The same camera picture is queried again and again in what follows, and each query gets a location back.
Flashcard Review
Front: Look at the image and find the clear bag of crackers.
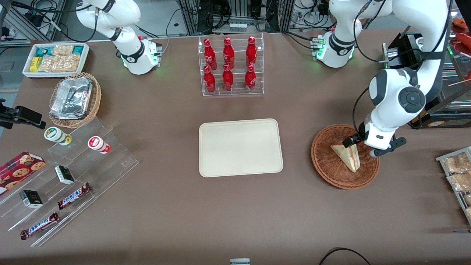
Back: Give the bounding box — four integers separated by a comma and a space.
52, 45, 75, 56
38, 54, 81, 73

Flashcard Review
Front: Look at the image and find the black table cable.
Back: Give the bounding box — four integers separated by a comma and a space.
319, 248, 371, 265

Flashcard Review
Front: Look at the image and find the steel warmer pan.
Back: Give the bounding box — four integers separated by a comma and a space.
439, 68, 471, 106

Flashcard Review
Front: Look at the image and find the brown wicker basket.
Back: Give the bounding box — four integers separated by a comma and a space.
311, 124, 380, 190

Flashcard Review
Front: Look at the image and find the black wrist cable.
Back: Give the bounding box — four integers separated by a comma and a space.
352, 87, 370, 137

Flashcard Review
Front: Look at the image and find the white rectangular snack tray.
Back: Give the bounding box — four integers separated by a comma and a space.
22, 43, 90, 79

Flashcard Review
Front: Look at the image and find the triangular sandwich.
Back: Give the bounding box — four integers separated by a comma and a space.
330, 144, 361, 173

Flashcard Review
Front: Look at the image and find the red cola bottle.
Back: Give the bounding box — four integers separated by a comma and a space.
245, 36, 258, 69
223, 37, 235, 70
203, 66, 217, 93
245, 65, 257, 92
222, 64, 234, 92
203, 38, 217, 71

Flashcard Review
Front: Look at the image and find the red lid yogurt cup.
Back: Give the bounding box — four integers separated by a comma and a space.
88, 136, 111, 154

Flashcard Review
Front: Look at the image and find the clear acrylic stepped stand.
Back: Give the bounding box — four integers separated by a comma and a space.
0, 117, 139, 248

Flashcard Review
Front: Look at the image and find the black food warmer machine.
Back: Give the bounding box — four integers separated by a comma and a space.
382, 32, 471, 129

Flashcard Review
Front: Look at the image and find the clear acrylic bottle rack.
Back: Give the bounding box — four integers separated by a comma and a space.
198, 33, 265, 97

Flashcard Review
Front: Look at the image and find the black clamp mount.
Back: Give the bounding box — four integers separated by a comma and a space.
0, 99, 46, 130

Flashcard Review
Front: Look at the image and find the small black carton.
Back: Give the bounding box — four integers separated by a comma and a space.
54, 165, 75, 185
20, 190, 43, 208

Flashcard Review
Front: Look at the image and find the green lid yogurt cup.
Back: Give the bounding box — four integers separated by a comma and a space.
44, 127, 72, 146

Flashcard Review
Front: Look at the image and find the beige plastic tray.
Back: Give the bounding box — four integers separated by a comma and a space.
199, 119, 284, 178

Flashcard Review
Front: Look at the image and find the light wicker basket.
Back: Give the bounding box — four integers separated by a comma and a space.
49, 72, 102, 129

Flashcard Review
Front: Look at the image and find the red cookie box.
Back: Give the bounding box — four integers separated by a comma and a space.
0, 152, 46, 195

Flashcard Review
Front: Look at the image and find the wooden skewer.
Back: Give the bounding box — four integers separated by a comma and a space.
447, 72, 471, 87

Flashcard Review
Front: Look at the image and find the tray of packaged crackers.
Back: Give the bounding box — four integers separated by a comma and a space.
436, 146, 471, 226

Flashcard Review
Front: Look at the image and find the aluminium foil container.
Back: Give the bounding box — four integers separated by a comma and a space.
50, 77, 93, 120

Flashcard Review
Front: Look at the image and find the snickers chocolate bar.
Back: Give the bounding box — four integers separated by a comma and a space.
57, 183, 92, 210
20, 212, 60, 240

